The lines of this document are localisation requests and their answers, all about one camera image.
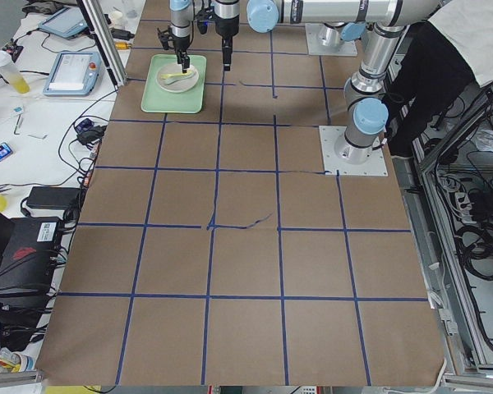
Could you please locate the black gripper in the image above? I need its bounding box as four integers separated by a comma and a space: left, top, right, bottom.
214, 0, 240, 71
170, 24, 191, 74

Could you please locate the yellow plastic fork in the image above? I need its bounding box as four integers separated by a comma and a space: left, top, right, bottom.
159, 71, 194, 80

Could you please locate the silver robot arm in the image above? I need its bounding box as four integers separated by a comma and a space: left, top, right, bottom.
220, 1, 437, 128
169, 0, 195, 74

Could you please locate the light green plastic spoon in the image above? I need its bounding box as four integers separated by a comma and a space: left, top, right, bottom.
162, 70, 196, 85

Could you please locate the light green rectangular tray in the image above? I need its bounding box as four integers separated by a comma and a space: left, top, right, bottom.
141, 54, 207, 114

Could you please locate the white paper cup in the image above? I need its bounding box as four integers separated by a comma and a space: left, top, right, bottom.
108, 10, 125, 30

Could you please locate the blue teach pendant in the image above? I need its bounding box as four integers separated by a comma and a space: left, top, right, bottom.
43, 52, 102, 96
39, 7, 87, 39

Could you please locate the bottle with yellow liquid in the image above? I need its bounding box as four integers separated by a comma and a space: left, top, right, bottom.
0, 50, 30, 94

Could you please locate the black laptop power brick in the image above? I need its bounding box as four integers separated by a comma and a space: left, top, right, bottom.
26, 186, 80, 210

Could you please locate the person in white shirt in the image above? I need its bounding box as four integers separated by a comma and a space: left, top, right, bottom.
382, 0, 493, 159

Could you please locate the black computer case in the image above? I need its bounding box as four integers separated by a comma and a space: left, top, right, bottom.
0, 213, 63, 327

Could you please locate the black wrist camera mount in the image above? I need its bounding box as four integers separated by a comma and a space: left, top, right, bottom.
157, 28, 173, 50
195, 5, 214, 34

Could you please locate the aluminium frame post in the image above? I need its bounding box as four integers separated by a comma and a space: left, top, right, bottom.
76, 0, 127, 88

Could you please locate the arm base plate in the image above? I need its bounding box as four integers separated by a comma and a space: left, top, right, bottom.
319, 126, 388, 176
305, 23, 362, 57

